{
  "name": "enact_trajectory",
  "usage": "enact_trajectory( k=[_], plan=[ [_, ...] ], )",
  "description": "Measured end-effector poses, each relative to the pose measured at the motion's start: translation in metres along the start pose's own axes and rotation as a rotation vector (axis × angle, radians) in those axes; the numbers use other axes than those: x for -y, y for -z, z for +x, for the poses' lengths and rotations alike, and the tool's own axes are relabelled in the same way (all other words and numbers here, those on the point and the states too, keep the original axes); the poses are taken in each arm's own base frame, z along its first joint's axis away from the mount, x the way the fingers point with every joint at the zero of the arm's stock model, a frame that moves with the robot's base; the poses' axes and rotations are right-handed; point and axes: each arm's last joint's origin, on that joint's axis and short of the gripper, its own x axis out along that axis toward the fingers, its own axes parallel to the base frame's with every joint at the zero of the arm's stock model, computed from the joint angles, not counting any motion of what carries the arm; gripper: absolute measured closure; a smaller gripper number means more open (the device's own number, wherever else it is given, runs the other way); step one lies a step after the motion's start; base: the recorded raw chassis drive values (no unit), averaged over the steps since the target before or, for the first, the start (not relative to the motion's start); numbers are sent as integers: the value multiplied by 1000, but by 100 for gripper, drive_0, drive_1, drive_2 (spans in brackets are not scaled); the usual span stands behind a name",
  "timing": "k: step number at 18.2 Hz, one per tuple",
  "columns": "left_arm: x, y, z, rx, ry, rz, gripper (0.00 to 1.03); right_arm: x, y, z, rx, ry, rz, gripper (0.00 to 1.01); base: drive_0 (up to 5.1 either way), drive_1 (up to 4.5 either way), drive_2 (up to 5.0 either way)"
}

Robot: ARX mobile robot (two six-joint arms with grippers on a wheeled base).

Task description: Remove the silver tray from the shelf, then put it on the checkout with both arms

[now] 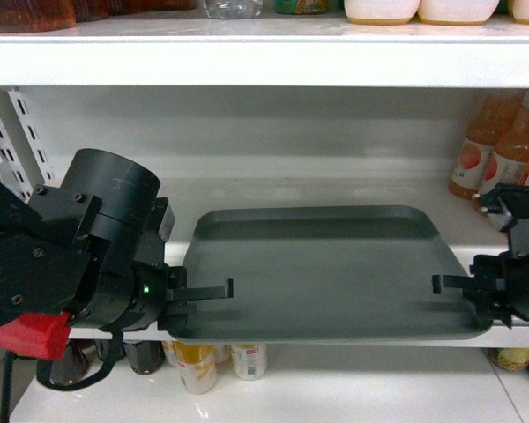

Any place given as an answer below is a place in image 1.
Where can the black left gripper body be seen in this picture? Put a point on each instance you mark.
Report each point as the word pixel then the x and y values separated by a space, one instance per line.
pixel 125 288

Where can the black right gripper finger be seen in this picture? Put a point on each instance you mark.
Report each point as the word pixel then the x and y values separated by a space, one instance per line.
pixel 439 282

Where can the orange juice bottle peach label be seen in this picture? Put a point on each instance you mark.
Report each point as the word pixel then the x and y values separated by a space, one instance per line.
pixel 495 116

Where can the white upper shelf board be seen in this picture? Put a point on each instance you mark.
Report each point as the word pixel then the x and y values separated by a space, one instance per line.
pixel 187 48

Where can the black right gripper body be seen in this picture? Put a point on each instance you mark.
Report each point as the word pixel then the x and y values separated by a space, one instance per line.
pixel 503 280

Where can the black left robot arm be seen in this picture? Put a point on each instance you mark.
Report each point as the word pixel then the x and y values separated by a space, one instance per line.
pixel 44 241

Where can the white slotted shelf upright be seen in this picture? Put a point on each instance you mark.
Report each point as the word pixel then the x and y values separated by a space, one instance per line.
pixel 23 160

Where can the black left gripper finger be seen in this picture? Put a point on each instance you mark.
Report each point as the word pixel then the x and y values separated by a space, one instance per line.
pixel 202 293
pixel 175 315

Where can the grey rectangular serving tray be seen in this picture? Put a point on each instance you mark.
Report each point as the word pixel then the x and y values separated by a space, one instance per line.
pixel 333 274

